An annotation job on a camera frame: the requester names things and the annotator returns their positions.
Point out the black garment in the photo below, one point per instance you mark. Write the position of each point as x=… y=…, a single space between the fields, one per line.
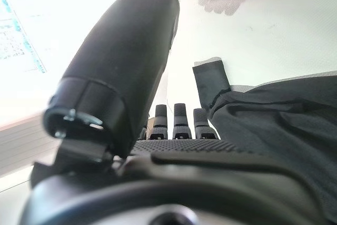
x=276 y=119

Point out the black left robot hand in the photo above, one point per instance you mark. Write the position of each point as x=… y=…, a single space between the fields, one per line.
x=118 y=64

